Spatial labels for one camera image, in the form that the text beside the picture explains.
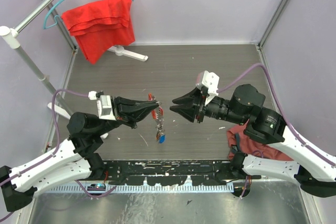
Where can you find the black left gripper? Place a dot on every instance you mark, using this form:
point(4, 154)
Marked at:
point(130, 112)

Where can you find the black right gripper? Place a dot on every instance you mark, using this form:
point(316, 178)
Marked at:
point(198, 97)

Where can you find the metal key organizer red handle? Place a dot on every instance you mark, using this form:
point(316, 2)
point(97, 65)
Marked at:
point(157, 115)

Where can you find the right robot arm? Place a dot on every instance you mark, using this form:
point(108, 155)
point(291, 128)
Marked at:
point(310, 167)

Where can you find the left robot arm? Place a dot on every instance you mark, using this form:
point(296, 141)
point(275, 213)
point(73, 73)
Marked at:
point(75, 158)

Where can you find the blue key tag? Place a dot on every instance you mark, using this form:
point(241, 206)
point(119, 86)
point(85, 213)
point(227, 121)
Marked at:
point(161, 139)

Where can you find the crumpled maroon shirt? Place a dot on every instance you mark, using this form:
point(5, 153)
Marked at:
point(239, 142)

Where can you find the red cloth on hanger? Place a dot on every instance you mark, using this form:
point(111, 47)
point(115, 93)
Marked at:
point(97, 26)

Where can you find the white clothes rack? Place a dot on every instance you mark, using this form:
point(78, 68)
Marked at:
point(25, 118)

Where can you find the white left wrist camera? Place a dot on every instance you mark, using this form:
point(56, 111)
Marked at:
point(104, 105)

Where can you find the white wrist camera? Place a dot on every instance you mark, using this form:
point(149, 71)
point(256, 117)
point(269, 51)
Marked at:
point(104, 105)
point(209, 81)

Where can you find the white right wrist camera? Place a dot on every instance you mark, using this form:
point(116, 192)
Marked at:
point(209, 81)

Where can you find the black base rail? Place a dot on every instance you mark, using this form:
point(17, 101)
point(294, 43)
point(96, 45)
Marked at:
point(211, 172)

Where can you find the slotted cable duct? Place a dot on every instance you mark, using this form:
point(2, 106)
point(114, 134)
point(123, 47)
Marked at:
point(124, 189)

